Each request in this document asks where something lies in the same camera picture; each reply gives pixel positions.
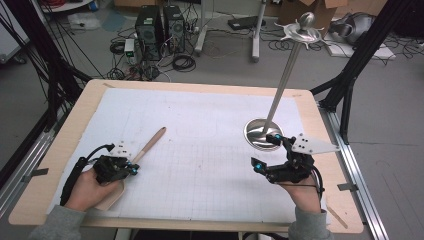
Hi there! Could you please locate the white power supply box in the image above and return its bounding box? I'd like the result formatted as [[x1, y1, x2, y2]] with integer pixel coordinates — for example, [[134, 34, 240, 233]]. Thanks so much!
[[123, 38, 138, 65]]

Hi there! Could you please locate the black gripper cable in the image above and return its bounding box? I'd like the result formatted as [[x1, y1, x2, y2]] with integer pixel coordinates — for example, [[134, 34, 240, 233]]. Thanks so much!
[[59, 142, 116, 207], [310, 164, 327, 202]]

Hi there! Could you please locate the beige wooden-handled spatula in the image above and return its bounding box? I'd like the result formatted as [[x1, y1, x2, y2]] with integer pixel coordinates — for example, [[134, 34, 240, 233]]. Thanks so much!
[[94, 126, 167, 212]]

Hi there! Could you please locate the white cabinet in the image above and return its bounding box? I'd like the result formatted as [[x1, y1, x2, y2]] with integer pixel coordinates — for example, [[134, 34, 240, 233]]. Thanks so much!
[[0, 0, 31, 65]]

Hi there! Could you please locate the black computer tower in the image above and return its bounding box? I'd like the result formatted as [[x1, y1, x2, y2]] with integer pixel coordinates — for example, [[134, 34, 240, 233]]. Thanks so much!
[[134, 4, 165, 62], [162, 4, 186, 54]]

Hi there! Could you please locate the white flat board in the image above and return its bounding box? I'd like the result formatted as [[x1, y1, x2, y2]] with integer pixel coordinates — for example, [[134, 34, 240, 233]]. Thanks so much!
[[324, 31, 398, 61]]

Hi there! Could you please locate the aluminium rail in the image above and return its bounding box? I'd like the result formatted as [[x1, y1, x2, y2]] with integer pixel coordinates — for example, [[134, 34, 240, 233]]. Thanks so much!
[[318, 105, 390, 240], [0, 109, 66, 219]]

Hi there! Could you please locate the person's right hand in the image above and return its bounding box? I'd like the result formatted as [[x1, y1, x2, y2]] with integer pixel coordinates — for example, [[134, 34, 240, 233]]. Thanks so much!
[[279, 175, 324, 215]]

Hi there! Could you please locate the person's left hand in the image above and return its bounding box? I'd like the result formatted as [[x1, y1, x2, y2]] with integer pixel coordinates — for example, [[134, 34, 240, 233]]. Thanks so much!
[[64, 166, 127, 212]]

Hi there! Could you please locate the flat black device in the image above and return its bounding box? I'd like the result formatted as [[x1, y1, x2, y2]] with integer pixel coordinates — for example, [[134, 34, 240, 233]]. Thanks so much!
[[227, 15, 267, 31]]

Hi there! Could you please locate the white round table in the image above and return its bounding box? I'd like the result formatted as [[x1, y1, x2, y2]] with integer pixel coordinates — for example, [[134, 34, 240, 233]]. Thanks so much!
[[39, 0, 96, 14]]

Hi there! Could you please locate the grey metal clamp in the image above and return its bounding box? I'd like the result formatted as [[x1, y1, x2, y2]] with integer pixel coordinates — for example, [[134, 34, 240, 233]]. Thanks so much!
[[336, 182, 360, 192], [21, 167, 50, 183]]

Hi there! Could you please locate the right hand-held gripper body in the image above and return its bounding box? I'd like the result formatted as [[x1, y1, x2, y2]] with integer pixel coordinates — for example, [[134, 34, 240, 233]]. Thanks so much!
[[265, 132, 341, 185]]

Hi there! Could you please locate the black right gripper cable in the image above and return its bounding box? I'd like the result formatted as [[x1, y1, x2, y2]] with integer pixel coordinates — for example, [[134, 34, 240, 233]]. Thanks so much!
[[310, 164, 327, 202]]

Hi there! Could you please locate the clear plastic bag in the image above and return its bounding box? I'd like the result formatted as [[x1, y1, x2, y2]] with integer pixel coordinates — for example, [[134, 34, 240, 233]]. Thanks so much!
[[67, 12, 102, 31]]

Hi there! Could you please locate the brown cardboard box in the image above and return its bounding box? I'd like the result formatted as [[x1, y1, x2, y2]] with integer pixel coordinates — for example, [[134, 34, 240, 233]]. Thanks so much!
[[277, 0, 350, 30]]

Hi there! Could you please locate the silver metal utensil rack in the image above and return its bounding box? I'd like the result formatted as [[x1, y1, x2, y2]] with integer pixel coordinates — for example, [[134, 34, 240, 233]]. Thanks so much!
[[243, 11, 330, 152]]

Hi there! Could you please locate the coiled black cable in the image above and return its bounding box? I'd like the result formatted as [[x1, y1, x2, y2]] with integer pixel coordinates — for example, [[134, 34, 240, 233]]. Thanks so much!
[[171, 54, 197, 73]]

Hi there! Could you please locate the grey bag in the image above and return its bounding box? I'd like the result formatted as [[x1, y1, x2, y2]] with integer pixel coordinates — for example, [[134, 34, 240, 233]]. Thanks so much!
[[329, 11, 376, 46]]

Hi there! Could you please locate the white grid mat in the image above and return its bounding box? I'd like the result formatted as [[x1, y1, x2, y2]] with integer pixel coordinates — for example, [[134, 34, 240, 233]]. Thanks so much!
[[46, 87, 332, 225]]

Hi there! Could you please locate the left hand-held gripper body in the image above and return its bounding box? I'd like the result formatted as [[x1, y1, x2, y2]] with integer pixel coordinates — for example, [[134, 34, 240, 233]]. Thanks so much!
[[92, 140, 135, 185]]

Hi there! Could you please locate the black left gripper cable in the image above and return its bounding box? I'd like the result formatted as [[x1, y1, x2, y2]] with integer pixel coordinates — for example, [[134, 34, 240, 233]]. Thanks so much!
[[59, 142, 116, 207]]

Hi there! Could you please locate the black metal frame post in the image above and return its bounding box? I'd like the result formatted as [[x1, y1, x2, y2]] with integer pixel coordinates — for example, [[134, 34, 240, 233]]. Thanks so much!
[[0, 0, 93, 189], [309, 0, 415, 145]]

